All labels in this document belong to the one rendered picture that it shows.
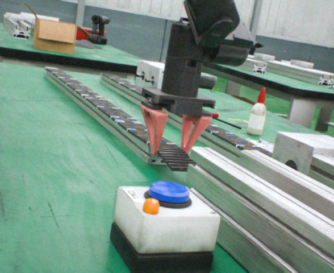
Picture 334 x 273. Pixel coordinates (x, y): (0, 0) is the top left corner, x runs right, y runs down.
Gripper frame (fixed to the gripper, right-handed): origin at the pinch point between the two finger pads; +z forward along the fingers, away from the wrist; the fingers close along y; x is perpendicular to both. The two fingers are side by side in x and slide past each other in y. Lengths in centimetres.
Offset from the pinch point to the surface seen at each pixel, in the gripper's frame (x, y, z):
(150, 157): 3.8, -1.3, 2.5
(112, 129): 23.0, -2.1, 2.6
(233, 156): 8.0, 17.0, 2.6
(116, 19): 1058, 318, -15
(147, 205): -31.7, -16.3, -3.3
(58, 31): 196, 20, -7
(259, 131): 32, 38, 3
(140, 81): 94, 29, 1
